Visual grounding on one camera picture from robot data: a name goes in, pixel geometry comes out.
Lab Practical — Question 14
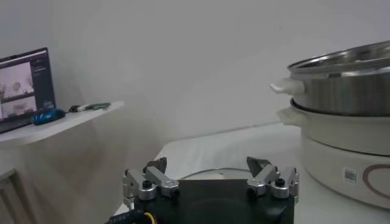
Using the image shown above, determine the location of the green flat tool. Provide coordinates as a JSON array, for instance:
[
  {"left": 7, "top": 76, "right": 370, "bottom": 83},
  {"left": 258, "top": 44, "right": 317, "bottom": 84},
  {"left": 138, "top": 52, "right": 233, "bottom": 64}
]
[{"left": 90, "top": 102, "right": 112, "bottom": 111}]

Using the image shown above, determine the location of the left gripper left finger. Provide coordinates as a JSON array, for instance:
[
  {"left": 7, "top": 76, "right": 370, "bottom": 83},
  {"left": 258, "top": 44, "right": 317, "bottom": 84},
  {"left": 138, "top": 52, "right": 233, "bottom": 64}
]
[{"left": 121, "top": 156, "right": 180, "bottom": 201}]

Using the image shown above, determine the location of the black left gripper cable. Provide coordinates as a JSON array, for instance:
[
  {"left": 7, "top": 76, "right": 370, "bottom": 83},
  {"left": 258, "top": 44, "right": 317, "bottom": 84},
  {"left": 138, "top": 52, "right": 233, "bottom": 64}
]
[{"left": 103, "top": 209, "right": 156, "bottom": 224}]

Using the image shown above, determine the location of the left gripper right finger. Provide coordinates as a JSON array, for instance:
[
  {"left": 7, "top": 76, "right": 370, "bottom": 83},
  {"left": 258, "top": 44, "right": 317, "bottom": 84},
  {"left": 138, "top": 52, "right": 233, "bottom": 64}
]
[{"left": 246, "top": 156, "right": 300, "bottom": 200}]

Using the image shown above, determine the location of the white side table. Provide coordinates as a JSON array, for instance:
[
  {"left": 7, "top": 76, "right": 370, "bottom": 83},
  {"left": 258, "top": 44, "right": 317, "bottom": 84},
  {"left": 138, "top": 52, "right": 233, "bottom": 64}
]
[{"left": 0, "top": 100, "right": 125, "bottom": 147}]

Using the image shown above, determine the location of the round glass pot lid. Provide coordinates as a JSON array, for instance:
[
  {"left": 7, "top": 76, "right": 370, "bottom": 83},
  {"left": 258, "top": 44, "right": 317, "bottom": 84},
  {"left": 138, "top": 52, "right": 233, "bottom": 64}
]
[{"left": 179, "top": 167, "right": 254, "bottom": 181}]

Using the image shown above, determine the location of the laptop screen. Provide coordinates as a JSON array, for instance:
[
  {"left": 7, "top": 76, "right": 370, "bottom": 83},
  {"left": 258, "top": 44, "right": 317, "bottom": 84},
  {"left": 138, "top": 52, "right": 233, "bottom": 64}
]
[{"left": 0, "top": 47, "right": 57, "bottom": 134}]

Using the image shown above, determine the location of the stainless steel steamer basket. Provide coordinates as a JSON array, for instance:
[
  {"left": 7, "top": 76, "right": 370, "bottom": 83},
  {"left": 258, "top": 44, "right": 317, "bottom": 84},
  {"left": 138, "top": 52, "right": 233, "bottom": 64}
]
[{"left": 269, "top": 40, "right": 390, "bottom": 117}]

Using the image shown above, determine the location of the blue computer mouse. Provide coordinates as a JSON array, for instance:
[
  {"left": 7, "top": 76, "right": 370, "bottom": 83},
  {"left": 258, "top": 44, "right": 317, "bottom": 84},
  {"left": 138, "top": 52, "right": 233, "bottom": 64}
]
[{"left": 31, "top": 108, "right": 66, "bottom": 126}]

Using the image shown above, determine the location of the white electric cooker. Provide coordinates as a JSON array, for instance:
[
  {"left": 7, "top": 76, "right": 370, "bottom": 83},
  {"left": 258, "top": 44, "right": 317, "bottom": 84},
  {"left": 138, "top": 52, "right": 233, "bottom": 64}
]
[{"left": 277, "top": 99, "right": 390, "bottom": 211}]

